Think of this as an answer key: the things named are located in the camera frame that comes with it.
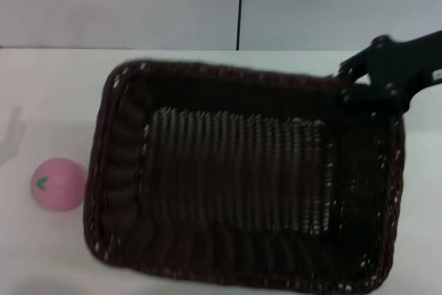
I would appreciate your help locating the pink peach toy ball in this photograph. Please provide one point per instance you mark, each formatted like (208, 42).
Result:
(62, 188)

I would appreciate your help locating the dark brown woven basket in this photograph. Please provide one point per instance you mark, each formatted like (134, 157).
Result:
(221, 170)

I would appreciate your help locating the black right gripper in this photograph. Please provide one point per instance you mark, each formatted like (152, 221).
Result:
(397, 63)

